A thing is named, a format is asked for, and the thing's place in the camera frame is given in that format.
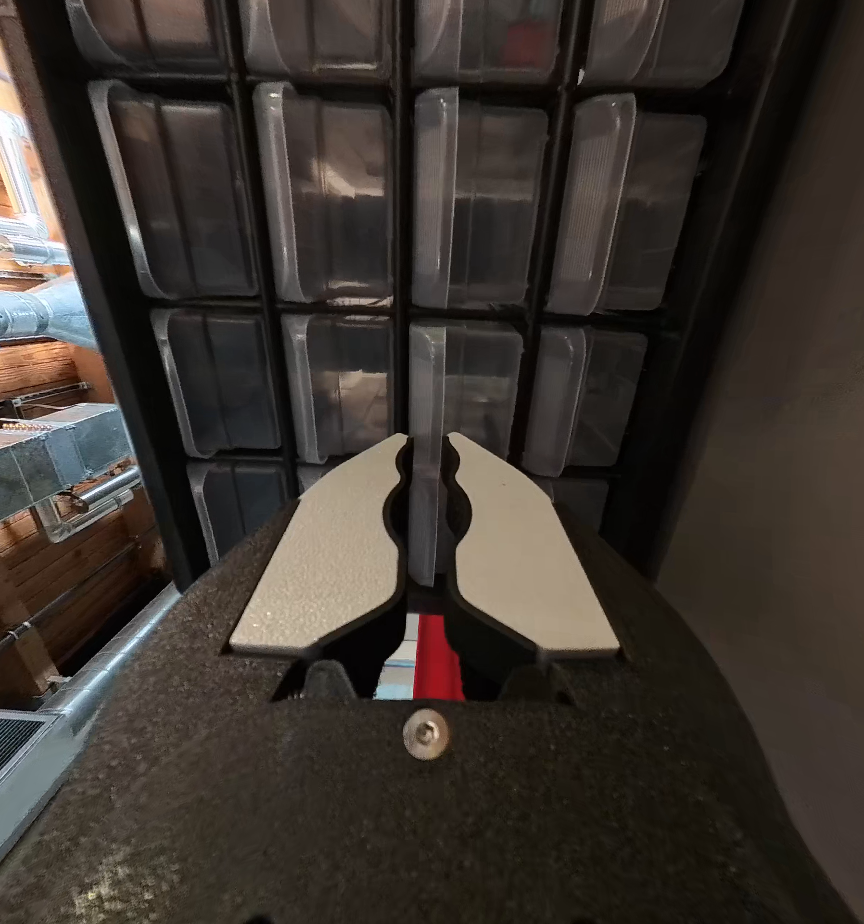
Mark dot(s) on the silver pipe bundle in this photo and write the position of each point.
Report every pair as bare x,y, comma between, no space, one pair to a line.
14,188

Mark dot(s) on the clear plastic drawer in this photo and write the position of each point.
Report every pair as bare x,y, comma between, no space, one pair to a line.
476,376

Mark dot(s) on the black drawer cabinet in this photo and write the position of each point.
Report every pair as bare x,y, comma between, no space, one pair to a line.
735,289

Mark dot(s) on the metal air duct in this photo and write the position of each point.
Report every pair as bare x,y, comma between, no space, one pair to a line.
43,469
14,311

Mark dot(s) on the red plastic bin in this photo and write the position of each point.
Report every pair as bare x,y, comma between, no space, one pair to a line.
439,657

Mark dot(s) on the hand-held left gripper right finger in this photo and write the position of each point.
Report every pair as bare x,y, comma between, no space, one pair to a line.
533,578

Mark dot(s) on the white vent unit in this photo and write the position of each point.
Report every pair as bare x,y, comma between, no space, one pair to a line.
43,737

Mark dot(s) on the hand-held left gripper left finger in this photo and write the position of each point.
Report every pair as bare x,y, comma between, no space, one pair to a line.
324,578

